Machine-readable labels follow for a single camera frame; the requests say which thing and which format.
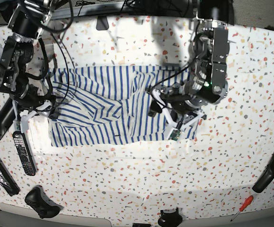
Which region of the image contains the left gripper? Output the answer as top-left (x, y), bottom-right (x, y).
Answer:
top-left (146, 86), bottom-right (206, 141)

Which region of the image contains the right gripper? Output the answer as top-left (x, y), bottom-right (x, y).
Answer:
top-left (10, 89), bottom-right (60, 133)

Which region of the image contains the blue white striped t-shirt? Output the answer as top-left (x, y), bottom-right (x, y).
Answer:
top-left (49, 66), bottom-right (189, 147)

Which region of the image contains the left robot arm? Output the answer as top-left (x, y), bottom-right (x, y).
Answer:
top-left (147, 0), bottom-right (234, 141)

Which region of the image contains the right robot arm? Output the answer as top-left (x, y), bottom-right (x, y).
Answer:
top-left (0, 0), bottom-right (57, 136)

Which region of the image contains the black cylindrical tube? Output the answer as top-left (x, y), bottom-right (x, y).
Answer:
top-left (0, 98), bottom-right (15, 140)

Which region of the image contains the black TV remote control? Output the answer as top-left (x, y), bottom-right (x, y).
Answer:
top-left (12, 131), bottom-right (36, 176)

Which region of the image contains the long black bar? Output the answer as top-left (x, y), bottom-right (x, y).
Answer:
top-left (0, 159), bottom-right (20, 196)

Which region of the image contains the black game controller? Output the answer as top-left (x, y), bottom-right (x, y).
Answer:
top-left (25, 187), bottom-right (60, 219)

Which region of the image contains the grey table clamp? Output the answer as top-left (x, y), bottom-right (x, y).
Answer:
top-left (96, 16), bottom-right (109, 31)

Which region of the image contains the black handheld grip device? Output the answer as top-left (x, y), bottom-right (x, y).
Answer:
top-left (252, 155), bottom-right (274, 193)

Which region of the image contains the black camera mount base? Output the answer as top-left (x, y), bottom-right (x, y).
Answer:
top-left (157, 208), bottom-right (183, 227)

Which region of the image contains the red handled screwdriver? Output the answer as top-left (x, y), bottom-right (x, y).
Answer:
top-left (230, 195), bottom-right (254, 222)

